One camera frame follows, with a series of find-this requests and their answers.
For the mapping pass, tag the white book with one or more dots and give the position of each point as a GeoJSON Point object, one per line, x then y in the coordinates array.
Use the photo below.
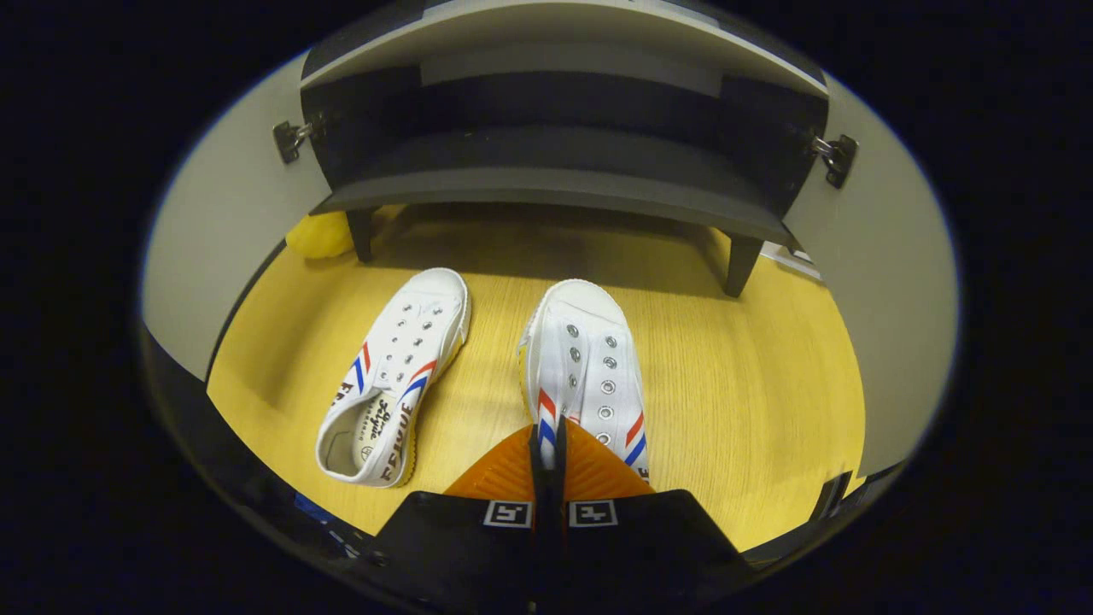
{"type": "Point", "coordinates": [790, 259]}

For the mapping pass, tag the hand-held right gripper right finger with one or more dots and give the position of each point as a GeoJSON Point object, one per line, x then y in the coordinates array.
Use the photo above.
{"type": "Point", "coordinates": [649, 555]}

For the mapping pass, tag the white shoe cabinet door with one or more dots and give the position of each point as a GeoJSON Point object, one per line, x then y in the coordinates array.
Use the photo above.
{"type": "Point", "coordinates": [230, 213]}
{"type": "Point", "coordinates": [888, 299]}

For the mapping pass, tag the white and grey shoe cabinet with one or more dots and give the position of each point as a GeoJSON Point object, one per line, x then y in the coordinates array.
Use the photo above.
{"type": "Point", "coordinates": [555, 184]}

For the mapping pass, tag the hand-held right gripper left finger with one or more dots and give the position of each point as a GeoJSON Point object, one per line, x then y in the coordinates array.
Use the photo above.
{"type": "Point", "coordinates": [461, 555]}

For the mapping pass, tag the yellow rounded object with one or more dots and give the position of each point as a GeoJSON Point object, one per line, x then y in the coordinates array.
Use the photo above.
{"type": "Point", "coordinates": [320, 237]}

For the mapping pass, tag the white canvas shoe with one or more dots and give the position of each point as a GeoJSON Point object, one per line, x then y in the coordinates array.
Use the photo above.
{"type": "Point", "coordinates": [410, 342]}
{"type": "Point", "coordinates": [581, 342]}

